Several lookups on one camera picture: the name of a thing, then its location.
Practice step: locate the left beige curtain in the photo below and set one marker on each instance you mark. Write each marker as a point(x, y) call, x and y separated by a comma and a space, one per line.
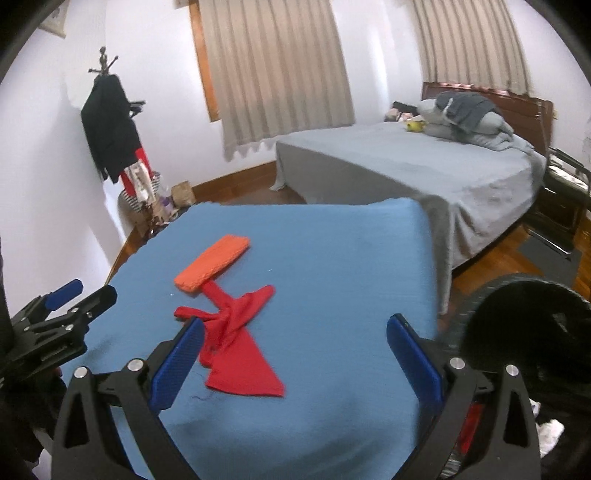
point(276, 68)

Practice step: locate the orange textured sponge pad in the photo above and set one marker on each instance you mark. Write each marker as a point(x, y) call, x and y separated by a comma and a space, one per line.
point(210, 262)

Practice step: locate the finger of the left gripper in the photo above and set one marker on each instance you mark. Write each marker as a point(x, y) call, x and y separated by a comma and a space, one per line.
point(67, 300)

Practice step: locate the bed with grey sheet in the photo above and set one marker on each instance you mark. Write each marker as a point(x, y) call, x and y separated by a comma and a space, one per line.
point(471, 195)

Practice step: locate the white tissue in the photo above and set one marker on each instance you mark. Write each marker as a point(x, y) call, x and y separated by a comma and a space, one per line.
point(549, 429)

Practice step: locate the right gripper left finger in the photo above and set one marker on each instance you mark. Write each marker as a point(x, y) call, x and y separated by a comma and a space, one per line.
point(87, 444)

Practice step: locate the grey folded bedding pile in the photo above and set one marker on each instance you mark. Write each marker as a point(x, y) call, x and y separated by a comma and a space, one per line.
point(470, 118)

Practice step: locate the red cloth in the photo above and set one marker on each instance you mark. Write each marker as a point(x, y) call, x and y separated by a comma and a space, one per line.
point(235, 363)

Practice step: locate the black trash bin bag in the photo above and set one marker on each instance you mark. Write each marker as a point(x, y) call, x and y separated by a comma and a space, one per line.
point(543, 328)

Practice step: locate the brown paper bag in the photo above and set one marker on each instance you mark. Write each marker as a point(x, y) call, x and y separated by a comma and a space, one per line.
point(182, 195)

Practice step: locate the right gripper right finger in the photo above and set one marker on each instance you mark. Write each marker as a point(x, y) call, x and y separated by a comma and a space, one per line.
point(505, 445)

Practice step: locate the beige curtain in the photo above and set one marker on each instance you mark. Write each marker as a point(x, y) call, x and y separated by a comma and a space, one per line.
point(276, 68)
point(470, 42)

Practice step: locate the coat rack with clothes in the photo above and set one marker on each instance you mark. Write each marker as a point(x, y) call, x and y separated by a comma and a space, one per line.
point(117, 152)

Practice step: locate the blue table cloth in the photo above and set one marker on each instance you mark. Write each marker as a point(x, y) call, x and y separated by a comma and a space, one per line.
point(340, 272)

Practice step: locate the right beige curtain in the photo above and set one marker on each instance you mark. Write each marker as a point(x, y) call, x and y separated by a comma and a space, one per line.
point(470, 42)

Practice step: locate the wooden headboard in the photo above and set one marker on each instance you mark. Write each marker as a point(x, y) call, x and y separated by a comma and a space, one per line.
point(531, 117)

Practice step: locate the dark floor mat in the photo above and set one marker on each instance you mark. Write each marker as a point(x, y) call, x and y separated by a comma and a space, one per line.
point(554, 264)

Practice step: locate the yellow plush toy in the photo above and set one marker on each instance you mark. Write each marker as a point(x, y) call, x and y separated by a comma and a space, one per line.
point(415, 126)

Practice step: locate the red plastic bag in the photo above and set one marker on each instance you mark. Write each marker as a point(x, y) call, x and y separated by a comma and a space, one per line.
point(469, 428)

